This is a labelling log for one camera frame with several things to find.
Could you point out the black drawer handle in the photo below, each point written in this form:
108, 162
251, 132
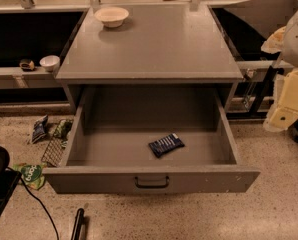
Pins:
152, 184

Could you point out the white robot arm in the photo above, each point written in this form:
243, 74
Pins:
289, 53

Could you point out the black bar on floor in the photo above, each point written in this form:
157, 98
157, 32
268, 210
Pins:
78, 232

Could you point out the green white snack pouch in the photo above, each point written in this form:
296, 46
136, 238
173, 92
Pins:
32, 174

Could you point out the beige paper bowl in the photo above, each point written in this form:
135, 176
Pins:
111, 17

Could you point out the green snack bag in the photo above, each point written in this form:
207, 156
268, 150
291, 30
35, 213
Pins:
63, 128

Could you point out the yellow black tape measure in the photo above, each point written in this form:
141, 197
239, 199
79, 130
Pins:
27, 65

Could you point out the black wire basket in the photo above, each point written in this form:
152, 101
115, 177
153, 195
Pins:
54, 152

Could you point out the black stand with tray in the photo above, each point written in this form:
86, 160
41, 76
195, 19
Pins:
265, 17

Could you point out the grey open drawer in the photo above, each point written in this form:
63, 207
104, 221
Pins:
113, 125

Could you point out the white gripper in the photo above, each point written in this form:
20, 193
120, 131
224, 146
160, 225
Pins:
296, 40

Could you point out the blue rxbar blueberry wrapper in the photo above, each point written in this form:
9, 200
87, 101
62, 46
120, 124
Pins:
165, 145

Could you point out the small white bowl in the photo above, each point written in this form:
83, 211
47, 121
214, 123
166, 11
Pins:
50, 63

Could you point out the dark blue snack bag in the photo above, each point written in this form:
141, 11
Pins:
39, 129

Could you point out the grey metal cabinet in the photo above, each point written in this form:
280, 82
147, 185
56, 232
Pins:
157, 43

